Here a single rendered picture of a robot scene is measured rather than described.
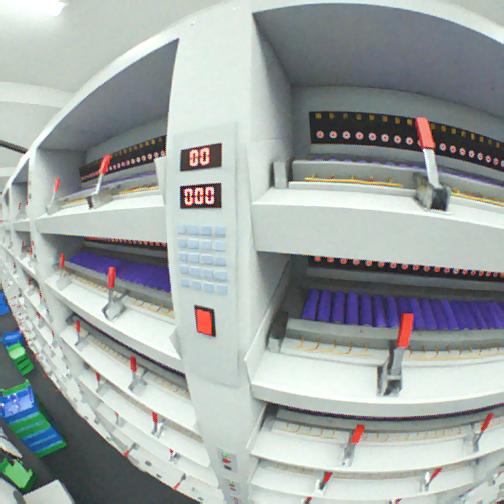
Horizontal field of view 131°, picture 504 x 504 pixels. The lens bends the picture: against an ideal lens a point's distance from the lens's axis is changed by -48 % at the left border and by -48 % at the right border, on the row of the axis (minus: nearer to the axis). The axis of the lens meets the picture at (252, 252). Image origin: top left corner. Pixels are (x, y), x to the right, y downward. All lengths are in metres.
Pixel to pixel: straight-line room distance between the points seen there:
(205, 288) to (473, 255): 0.25
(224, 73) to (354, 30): 0.17
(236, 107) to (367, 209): 0.14
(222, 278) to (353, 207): 0.13
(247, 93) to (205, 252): 0.15
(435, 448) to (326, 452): 0.21
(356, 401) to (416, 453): 0.26
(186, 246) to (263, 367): 0.17
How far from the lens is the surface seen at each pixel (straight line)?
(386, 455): 0.46
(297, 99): 0.42
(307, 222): 0.18
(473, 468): 0.81
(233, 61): 0.24
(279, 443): 0.43
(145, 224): 0.27
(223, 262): 0.20
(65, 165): 0.84
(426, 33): 0.33
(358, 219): 0.18
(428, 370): 0.32
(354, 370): 0.28
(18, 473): 2.13
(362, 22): 0.30
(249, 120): 0.20
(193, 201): 0.21
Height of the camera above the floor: 1.49
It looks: 12 degrees down
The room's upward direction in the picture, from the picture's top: straight up
